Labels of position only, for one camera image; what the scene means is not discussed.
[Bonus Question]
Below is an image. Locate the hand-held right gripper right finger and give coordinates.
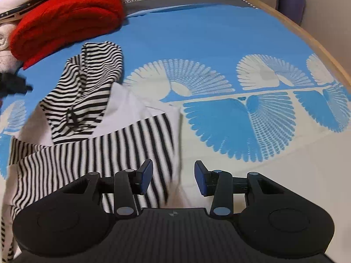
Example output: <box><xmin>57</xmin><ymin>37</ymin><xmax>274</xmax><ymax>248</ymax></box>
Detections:
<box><xmin>194</xmin><ymin>160</ymin><xmax>288</xmax><ymax>220</ymax></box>

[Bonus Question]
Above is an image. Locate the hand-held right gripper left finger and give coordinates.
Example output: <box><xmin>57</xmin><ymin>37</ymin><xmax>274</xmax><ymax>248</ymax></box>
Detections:
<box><xmin>59</xmin><ymin>159</ymin><xmax>154</xmax><ymax>220</ymax></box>

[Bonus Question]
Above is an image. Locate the white fleece folded blanket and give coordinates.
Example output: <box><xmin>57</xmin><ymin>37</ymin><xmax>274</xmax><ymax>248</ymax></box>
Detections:
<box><xmin>0</xmin><ymin>50</ymin><xmax>24</xmax><ymax>73</ymax></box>

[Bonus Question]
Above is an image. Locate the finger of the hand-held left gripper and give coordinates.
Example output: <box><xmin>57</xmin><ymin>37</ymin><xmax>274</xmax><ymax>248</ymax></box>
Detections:
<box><xmin>0</xmin><ymin>71</ymin><xmax>34</xmax><ymax>99</ymax></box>

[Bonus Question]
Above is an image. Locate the striped and white small shirt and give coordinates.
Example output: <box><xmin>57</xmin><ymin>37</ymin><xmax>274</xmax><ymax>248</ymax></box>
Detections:
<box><xmin>0</xmin><ymin>41</ymin><xmax>184</xmax><ymax>263</ymax></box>

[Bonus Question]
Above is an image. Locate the wooden bed frame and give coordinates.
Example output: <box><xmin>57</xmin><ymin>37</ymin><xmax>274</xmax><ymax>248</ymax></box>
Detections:
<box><xmin>241</xmin><ymin>0</ymin><xmax>351</xmax><ymax>107</ymax></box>

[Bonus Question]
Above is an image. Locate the purple board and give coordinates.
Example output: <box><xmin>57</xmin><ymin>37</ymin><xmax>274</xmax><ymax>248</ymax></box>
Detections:
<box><xmin>276</xmin><ymin>0</ymin><xmax>306</xmax><ymax>25</ymax></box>

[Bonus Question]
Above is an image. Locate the cream folded blanket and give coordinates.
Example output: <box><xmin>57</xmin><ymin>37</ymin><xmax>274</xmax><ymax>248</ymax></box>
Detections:
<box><xmin>0</xmin><ymin>23</ymin><xmax>18</xmax><ymax>51</ymax></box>

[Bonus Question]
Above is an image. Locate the red folded blanket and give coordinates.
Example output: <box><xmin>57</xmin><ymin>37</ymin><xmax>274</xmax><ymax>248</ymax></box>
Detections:
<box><xmin>9</xmin><ymin>0</ymin><xmax>125</xmax><ymax>71</ymax></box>

